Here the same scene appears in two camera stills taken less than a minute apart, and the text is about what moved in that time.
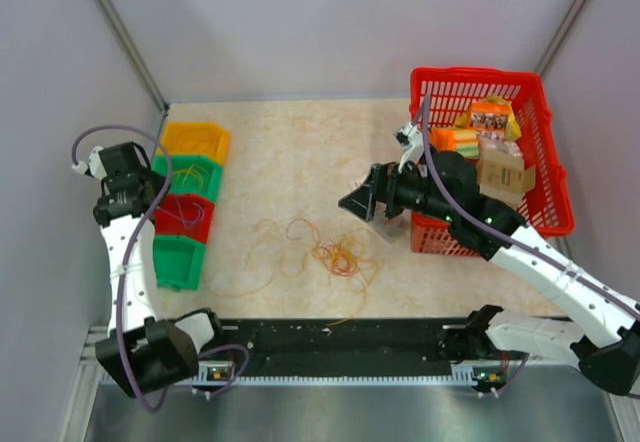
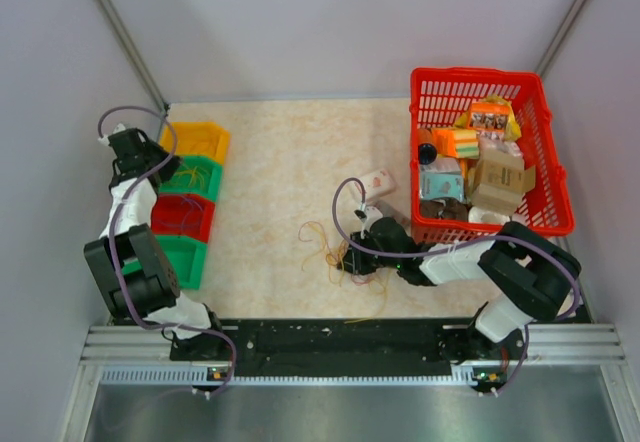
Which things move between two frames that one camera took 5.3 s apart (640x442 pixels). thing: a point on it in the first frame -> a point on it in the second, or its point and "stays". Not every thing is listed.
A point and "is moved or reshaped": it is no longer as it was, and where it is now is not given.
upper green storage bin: [191, 175] stays
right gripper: [381, 185] -> [354, 262]
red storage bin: [184, 215] stays
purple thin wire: [187, 223] is moved or reshaped
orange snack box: [488, 116] stays
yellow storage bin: [195, 138] stays
